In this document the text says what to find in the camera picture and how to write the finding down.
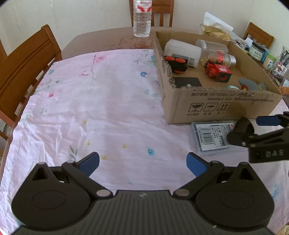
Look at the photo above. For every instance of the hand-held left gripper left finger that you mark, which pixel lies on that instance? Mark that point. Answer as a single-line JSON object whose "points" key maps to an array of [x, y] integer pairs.
{"points": [[89, 163]]}

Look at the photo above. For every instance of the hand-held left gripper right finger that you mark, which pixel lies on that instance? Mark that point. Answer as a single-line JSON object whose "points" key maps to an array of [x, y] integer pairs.
{"points": [[196, 164]]}

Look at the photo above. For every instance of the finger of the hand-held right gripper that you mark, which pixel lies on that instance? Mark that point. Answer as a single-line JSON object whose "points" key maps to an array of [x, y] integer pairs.
{"points": [[267, 120], [241, 133]]}

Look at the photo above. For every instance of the clear case with barcode label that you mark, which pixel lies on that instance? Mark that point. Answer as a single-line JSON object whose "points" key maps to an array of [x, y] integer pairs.
{"points": [[212, 137]]}

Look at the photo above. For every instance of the brown cardboard box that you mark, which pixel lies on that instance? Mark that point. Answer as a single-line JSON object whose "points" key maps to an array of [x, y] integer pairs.
{"points": [[225, 106]]}

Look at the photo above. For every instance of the grey shark toy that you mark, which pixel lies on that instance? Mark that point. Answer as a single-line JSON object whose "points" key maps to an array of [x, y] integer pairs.
{"points": [[250, 84]]}

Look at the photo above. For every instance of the red toy vehicle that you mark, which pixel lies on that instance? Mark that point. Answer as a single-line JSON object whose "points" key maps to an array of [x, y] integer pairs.
{"points": [[217, 72]]}

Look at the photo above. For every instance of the clear jar with gold contents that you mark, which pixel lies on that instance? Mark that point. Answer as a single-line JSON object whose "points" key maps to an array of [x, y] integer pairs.
{"points": [[225, 59]]}

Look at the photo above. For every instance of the black square pad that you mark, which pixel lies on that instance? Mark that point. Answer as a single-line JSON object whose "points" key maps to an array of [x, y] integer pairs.
{"points": [[187, 81]]}

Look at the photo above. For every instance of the black toy car orange wheels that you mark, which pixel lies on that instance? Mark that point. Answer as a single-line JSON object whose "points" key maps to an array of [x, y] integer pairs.
{"points": [[178, 65]]}

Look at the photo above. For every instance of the clear container with orange label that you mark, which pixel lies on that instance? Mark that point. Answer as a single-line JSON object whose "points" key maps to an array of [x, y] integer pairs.
{"points": [[281, 72]]}

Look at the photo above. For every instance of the pink floral tablecloth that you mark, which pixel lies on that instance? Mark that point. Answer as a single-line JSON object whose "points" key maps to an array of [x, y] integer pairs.
{"points": [[101, 108]]}

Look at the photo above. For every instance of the green label jar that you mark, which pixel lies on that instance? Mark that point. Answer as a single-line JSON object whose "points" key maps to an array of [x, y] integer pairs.
{"points": [[269, 62]]}

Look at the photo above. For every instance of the dark jar with black lid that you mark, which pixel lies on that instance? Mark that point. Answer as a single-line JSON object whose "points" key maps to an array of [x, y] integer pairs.
{"points": [[257, 53]]}

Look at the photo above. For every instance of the wooden chair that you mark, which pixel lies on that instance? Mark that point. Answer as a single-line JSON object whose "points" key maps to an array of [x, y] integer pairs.
{"points": [[162, 13], [24, 67], [259, 34]]}

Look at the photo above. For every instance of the empty clear plastic jar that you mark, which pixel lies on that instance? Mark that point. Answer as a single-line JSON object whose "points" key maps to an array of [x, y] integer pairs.
{"points": [[214, 46]]}

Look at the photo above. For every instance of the white plastic container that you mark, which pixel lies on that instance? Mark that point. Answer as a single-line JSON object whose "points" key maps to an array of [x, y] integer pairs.
{"points": [[182, 50]]}

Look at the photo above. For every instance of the gold tissue pack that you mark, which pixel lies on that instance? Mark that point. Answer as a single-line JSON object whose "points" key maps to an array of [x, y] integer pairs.
{"points": [[214, 31]]}

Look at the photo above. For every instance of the wooden chair back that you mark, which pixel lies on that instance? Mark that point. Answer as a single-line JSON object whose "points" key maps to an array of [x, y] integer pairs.
{"points": [[162, 13]]}

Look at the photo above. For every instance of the clear water bottle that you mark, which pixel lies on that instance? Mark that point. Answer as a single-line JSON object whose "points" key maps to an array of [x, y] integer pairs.
{"points": [[142, 20]]}

